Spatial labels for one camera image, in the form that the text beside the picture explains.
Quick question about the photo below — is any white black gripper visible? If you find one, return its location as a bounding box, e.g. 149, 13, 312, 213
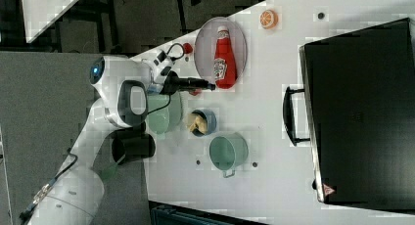
143, 49, 216, 95

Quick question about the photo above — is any red plush ketchup bottle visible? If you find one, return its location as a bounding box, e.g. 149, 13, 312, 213
213, 25, 238, 89

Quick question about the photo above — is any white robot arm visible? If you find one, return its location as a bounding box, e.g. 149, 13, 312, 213
20, 50, 216, 225

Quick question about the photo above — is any grey round plate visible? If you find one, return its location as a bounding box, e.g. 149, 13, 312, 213
194, 17, 248, 83

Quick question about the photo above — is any red toy strawberry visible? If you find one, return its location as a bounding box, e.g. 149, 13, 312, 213
189, 89, 202, 96

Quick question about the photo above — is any small red toy fruit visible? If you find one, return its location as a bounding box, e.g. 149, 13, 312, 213
183, 43, 193, 54

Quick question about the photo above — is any light green plastic bowl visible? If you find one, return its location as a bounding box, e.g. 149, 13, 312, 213
147, 93, 182, 134

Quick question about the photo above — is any blue bowl with food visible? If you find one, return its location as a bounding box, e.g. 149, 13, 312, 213
185, 109, 217, 137

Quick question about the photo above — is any green metal mug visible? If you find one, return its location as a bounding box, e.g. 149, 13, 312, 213
208, 133, 249, 178

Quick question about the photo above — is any orange slice toy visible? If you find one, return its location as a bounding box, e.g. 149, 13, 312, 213
259, 10, 279, 29

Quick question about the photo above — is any dark blue crate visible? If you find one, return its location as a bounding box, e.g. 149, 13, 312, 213
151, 204, 264, 225

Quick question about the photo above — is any black toaster oven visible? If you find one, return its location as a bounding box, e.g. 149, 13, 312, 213
300, 18, 415, 214

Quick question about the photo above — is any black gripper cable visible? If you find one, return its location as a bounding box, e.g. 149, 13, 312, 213
146, 42, 186, 116

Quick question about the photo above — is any black oven handle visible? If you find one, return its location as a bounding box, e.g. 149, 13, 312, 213
283, 87, 310, 146

